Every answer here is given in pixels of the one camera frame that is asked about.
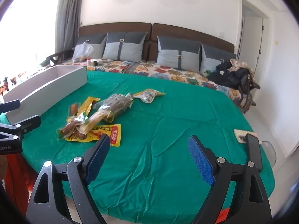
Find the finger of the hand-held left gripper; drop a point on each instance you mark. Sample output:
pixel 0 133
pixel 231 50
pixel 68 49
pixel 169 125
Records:
pixel 28 123
pixel 10 105

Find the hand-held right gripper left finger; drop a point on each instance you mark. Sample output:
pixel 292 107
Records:
pixel 98 161

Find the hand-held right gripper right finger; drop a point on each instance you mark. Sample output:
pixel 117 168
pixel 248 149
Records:
pixel 201 161

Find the yellow red snack packet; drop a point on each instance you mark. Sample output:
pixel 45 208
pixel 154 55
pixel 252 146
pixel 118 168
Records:
pixel 109 133

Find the beige stick snack packet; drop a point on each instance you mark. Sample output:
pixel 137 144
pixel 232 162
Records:
pixel 95 120

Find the brown meat snack packet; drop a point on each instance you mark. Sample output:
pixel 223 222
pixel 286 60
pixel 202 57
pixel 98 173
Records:
pixel 69 128

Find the orange sausage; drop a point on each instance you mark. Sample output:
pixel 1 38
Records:
pixel 73 108

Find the long yellow snack packet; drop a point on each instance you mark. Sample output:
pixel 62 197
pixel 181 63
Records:
pixel 87 103

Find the gold clear cake packet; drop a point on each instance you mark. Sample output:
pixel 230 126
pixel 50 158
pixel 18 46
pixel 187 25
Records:
pixel 116 103

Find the yellow grey snack packet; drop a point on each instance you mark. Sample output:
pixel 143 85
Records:
pixel 149 95

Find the orange cloth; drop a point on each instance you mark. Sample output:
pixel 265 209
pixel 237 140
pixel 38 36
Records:
pixel 18 182

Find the green patterned cloth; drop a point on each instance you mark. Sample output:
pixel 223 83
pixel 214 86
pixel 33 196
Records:
pixel 163 133

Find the light-coloured phone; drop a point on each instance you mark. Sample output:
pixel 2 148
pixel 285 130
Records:
pixel 240 135

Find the clear glass bowl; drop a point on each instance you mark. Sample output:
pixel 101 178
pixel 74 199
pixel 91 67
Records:
pixel 268 152

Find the red-capped small bottle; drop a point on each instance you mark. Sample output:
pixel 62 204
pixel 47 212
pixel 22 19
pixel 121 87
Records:
pixel 89 62

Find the clear plastic bag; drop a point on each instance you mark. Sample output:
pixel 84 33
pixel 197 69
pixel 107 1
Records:
pixel 81 51

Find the white power strip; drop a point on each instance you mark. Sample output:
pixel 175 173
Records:
pixel 100 62

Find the floral bedsheet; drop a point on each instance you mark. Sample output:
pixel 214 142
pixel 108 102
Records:
pixel 168 71

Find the grey two-tone pillow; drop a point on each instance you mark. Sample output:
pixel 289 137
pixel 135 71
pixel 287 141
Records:
pixel 213 58
pixel 123 47
pixel 177 53
pixel 98 44

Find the grey curtain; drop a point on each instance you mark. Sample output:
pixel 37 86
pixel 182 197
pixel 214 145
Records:
pixel 67 16

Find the white door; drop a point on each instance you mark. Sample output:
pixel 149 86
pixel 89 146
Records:
pixel 252 42

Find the brown padded headboard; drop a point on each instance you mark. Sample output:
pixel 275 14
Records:
pixel 149 31

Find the white wall switch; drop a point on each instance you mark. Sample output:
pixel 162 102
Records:
pixel 222 34

